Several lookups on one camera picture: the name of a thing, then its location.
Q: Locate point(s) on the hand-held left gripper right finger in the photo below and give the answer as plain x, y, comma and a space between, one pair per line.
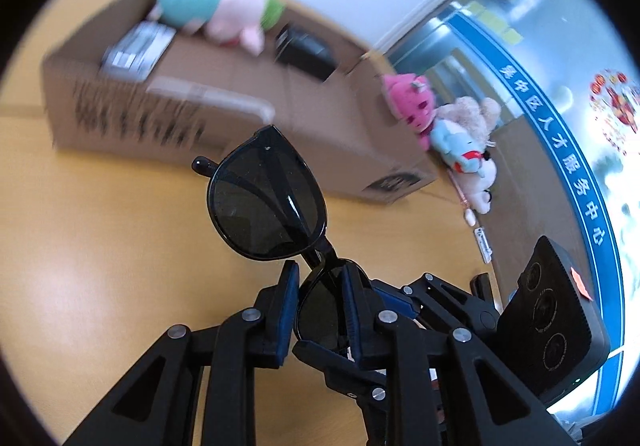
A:
351, 308

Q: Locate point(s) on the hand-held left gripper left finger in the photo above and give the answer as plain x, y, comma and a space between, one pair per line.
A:
287, 298

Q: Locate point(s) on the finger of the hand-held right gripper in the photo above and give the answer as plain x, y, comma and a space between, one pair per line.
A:
440, 301
345, 376

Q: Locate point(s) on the black sunglasses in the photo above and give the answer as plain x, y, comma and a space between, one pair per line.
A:
265, 206

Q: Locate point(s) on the brown cardboard box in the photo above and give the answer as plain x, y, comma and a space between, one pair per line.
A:
300, 126

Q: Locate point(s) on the black case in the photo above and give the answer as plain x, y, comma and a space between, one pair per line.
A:
305, 53

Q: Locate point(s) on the grey striped packet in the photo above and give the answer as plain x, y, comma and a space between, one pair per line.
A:
137, 48

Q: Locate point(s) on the silver clip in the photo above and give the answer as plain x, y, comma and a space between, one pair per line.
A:
483, 244

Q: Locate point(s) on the small white cap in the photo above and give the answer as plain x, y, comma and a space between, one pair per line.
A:
469, 217

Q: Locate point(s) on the white plush toy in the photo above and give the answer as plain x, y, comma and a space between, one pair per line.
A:
477, 181

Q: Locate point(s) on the light blue plush toy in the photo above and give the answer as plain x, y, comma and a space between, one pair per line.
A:
452, 138

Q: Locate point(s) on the blue banner strip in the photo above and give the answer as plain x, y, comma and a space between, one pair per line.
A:
565, 136

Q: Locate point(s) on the beige plush toy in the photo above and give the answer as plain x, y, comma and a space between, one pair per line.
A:
470, 113

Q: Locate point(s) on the red window decoration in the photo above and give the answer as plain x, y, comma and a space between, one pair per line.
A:
617, 101

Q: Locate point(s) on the row of yellow sticky notes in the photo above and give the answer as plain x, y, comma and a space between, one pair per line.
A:
495, 21

